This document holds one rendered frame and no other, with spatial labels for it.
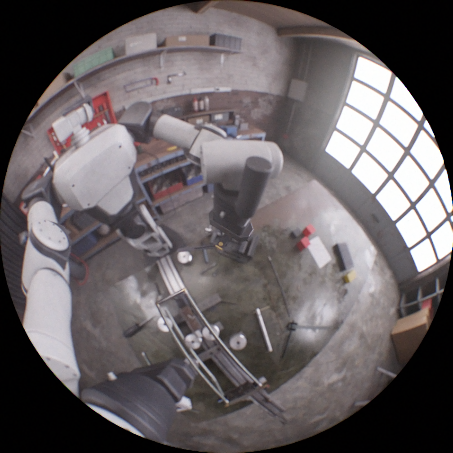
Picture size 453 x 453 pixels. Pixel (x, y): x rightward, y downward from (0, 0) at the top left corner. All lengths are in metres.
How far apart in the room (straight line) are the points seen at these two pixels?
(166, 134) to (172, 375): 0.56
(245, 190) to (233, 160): 0.04
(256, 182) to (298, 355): 0.67
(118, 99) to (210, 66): 1.21
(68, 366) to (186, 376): 0.16
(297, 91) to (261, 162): 3.07
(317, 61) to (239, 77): 1.57
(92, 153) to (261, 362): 0.86
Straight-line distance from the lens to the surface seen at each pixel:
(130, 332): 0.67
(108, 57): 1.83
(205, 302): 0.53
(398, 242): 3.40
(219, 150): 0.19
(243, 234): 0.34
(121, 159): 0.46
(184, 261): 0.56
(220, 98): 2.39
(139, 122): 0.50
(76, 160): 0.44
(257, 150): 0.21
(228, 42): 2.16
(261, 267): 0.61
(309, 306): 0.69
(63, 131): 0.46
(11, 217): 3.02
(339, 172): 3.11
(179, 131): 0.48
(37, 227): 0.27
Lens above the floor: 1.45
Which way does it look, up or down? 58 degrees down
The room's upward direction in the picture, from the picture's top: 5 degrees clockwise
